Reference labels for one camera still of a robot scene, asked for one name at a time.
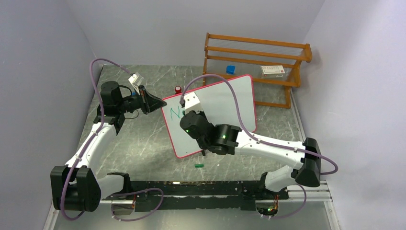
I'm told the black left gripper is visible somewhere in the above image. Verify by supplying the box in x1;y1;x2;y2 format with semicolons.
117;85;167;115

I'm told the pink framed whiteboard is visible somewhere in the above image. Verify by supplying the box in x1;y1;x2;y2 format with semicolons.
161;75;257;159

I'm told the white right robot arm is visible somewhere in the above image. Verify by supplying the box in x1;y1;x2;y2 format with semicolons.
180;111;321;198

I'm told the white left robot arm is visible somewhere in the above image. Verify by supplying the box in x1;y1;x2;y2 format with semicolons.
50;81;167;212

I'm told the red black stamp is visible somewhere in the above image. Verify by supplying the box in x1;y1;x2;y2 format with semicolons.
174;86;182;94

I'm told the blue block on shelf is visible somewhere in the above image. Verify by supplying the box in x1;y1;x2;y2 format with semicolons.
226;65;236;75

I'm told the white red small box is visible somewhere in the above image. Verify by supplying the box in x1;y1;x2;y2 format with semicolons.
261;65;285;78

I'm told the wooden shelf rack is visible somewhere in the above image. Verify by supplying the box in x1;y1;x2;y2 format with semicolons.
203;33;313;109

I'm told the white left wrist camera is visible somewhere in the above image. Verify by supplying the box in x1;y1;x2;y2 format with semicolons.
128;72;144;92

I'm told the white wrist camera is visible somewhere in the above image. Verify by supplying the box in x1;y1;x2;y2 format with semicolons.
183;92;203;115
128;72;144;92

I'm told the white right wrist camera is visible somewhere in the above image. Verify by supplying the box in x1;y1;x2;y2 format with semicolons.
183;92;203;115

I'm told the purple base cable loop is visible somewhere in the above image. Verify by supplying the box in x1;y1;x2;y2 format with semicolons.
110;188;164;222

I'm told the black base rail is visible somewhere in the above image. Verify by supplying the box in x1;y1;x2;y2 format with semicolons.
129;181;289;212

